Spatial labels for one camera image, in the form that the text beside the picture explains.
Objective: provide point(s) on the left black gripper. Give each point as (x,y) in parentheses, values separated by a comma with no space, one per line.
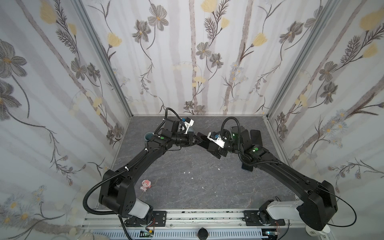
(190,139)

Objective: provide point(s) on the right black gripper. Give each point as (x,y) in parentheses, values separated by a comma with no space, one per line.
(214,145)

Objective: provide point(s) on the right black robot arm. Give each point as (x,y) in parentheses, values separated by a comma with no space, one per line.
(317,201)

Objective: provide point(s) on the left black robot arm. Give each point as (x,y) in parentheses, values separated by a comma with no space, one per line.
(117,188)

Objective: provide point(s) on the black phone purple edge far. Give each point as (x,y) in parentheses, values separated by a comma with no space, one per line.
(207,144)

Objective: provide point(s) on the black phone blue edge far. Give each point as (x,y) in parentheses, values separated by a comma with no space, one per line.
(247,167)

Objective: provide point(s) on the teal ceramic cup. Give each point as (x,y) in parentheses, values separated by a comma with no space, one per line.
(148,136)

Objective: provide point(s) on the small pink figurine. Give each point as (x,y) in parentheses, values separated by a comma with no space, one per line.
(146,184)

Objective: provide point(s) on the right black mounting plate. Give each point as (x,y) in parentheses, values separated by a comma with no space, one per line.
(257,218)

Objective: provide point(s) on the black mounting plate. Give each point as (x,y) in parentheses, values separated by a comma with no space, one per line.
(257,218)
(159,219)

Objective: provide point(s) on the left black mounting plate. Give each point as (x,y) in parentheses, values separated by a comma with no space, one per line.
(159,219)

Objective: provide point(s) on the white round cap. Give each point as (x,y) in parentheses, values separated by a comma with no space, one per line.
(318,233)

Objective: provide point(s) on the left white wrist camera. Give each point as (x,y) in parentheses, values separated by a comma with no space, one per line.
(188,122)

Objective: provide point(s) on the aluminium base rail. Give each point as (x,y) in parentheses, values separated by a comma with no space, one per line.
(222,224)

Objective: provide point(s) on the black knob on rail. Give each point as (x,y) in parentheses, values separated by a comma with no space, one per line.
(202,234)

